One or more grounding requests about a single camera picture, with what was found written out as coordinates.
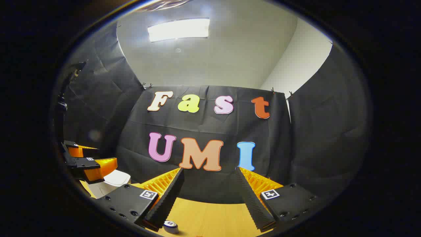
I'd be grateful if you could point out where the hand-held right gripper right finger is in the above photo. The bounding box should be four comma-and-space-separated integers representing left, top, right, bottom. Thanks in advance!
235, 167, 330, 233

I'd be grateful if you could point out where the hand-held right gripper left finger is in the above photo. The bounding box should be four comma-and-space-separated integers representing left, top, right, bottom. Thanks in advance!
95, 167, 185, 232

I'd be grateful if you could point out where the black backdrop cloth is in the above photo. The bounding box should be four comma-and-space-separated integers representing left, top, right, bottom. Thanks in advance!
54, 23, 372, 204

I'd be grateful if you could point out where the white desktop garbage bin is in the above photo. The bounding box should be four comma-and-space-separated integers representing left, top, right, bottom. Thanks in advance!
88, 169, 132, 199

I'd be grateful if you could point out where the ceiling light panel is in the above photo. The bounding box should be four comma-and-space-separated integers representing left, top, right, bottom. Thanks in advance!
147, 18, 210, 42

